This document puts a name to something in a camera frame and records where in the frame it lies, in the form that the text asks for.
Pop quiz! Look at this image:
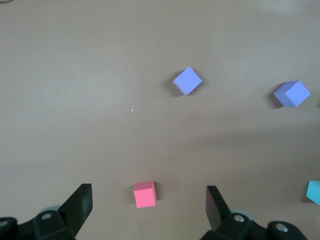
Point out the red foam cube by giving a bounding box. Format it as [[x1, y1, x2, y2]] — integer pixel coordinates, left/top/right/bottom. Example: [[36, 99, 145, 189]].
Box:
[[133, 180, 157, 209]]

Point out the purple foam cube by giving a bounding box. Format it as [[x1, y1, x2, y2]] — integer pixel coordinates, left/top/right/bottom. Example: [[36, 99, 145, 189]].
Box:
[[273, 80, 312, 108], [172, 66, 203, 96]]

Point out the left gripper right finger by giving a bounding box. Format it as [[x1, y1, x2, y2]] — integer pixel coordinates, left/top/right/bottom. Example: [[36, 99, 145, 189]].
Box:
[[199, 185, 307, 240]]

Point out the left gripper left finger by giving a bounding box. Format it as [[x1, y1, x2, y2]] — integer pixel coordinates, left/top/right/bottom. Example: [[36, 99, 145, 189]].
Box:
[[0, 183, 93, 240]]

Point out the cyan foam cube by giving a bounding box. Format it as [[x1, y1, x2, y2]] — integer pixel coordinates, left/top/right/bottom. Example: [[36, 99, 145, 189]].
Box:
[[306, 180, 320, 205]]

